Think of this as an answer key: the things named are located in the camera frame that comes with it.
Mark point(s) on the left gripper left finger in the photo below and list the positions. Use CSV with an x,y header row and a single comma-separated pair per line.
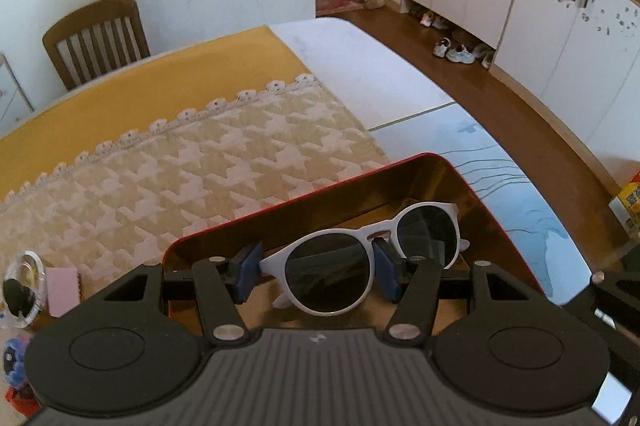
x,y
220,285

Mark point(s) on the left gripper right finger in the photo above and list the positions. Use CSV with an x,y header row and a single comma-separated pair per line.
x,y
412,285

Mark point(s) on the white round sunglasses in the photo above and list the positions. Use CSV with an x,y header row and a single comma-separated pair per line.
x,y
329,272

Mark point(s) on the red metal tin box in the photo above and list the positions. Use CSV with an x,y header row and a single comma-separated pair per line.
x,y
351,204

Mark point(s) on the pink rectangular pad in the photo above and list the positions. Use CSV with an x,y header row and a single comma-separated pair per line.
x,y
63,290

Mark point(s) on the round tape roll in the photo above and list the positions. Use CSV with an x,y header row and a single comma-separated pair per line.
x,y
23,291

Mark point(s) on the purple blue plush toy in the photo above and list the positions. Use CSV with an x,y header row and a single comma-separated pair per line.
x,y
13,361

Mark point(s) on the red snack packet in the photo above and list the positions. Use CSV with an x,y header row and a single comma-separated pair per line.
x,y
23,401

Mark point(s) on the yellow table runner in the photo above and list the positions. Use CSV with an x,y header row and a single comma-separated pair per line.
x,y
133,98

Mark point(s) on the white sneakers on floor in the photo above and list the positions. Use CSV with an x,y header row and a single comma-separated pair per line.
x,y
454,50

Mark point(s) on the white side drawer cabinet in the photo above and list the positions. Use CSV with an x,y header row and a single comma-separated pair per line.
x,y
14,105

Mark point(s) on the brown wooden chair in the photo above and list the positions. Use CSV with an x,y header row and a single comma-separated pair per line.
x,y
94,40

